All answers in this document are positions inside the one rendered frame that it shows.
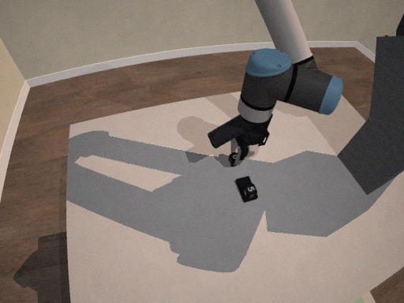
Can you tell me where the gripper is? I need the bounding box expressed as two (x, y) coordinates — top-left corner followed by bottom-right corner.
(230, 114), (273, 165)

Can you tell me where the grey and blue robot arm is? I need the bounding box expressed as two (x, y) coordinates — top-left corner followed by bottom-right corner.
(208, 0), (343, 148)

